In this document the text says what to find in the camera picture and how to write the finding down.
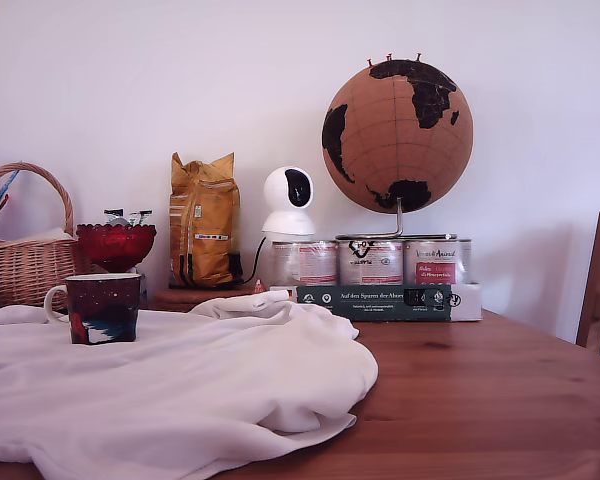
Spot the yellow coffee bag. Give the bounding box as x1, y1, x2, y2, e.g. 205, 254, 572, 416
168, 151, 243, 291

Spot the dark red coffee mug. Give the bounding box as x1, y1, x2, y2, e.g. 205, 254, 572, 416
43, 272, 143, 347

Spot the pet food tin can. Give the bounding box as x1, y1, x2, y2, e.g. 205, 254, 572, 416
337, 238, 406, 287
403, 238, 474, 286
270, 240, 339, 288

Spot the metal globe stand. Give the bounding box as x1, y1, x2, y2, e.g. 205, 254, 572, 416
335, 196, 457, 242

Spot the cork globe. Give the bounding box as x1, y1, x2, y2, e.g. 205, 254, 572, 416
321, 58, 476, 217

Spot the red glass footed bowl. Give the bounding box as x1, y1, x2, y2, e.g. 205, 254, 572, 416
75, 222, 158, 274

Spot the white cloth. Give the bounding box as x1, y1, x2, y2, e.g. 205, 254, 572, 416
0, 291, 380, 480

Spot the woven wicker basket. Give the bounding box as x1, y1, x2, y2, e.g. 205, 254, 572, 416
0, 160, 94, 308

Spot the blue pen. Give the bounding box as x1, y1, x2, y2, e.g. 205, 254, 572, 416
0, 169, 22, 224

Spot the white dome security camera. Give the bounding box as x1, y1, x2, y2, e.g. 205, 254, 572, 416
260, 165, 318, 237

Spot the black power cable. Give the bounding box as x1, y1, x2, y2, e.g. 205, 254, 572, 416
240, 235, 268, 287

